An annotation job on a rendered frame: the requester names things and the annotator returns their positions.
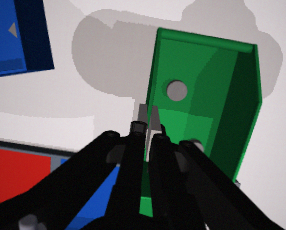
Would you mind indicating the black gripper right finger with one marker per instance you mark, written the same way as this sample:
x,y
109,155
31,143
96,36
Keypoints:
x,y
223,205

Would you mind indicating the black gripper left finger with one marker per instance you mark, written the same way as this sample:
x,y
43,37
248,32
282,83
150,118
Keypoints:
x,y
54,201

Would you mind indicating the grey metal disc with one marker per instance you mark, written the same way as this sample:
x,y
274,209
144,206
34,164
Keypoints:
x,y
198,143
176,90

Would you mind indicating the blue bin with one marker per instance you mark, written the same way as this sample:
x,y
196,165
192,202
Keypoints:
x,y
33,38

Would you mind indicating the dark grey low shelf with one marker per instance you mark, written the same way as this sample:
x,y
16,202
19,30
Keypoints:
x,y
20,171

